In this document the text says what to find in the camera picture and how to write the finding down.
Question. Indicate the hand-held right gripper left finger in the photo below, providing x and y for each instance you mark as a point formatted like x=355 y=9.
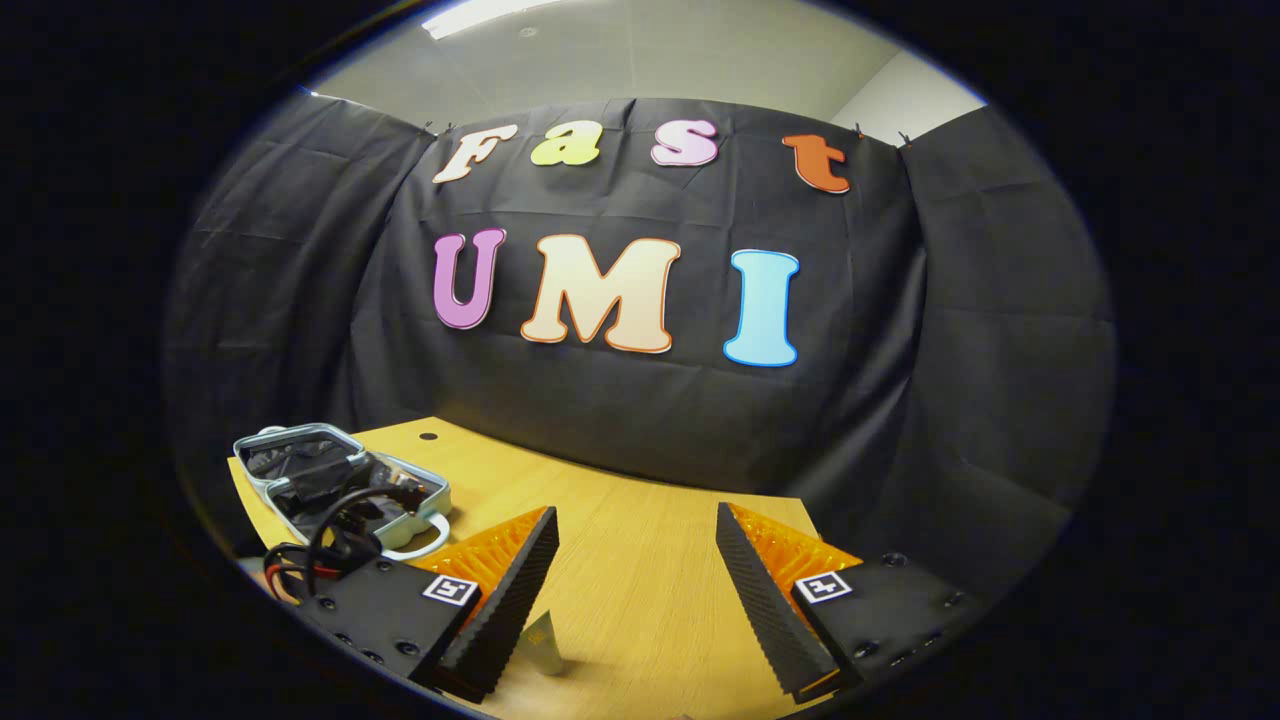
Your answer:
x=510 y=600

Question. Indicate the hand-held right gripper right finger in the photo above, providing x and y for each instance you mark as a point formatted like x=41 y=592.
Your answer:
x=765 y=600

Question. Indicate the light blue small suitcase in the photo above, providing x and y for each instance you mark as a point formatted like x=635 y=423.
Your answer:
x=420 y=505

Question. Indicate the black backdrop cloth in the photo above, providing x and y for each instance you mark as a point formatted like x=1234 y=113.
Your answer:
x=650 y=400

